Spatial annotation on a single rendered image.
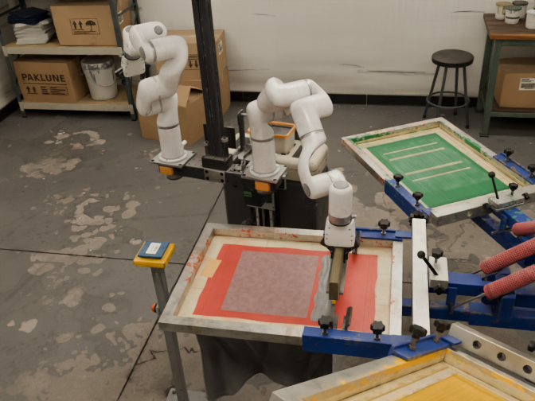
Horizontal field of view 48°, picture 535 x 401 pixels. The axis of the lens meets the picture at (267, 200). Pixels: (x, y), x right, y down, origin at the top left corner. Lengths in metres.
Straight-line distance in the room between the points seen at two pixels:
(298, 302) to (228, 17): 4.10
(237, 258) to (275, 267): 0.16
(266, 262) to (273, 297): 0.20
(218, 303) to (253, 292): 0.13
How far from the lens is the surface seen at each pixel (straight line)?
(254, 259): 2.30
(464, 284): 2.10
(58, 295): 3.91
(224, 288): 2.19
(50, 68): 6.15
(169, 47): 2.33
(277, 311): 2.08
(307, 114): 1.98
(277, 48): 5.84
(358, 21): 5.67
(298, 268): 2.25
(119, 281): 3.88
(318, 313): 2.06
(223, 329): 1.99
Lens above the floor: 2.37
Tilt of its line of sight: 32 degrees down
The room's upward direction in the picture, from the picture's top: 4 degrees counter-clockwise
